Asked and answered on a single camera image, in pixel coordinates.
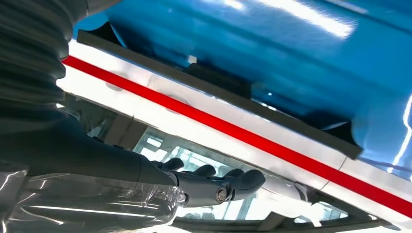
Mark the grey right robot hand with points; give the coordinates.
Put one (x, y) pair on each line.
(80, 154)

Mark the blue metal shelf rack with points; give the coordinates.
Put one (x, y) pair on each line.
(257, 41)

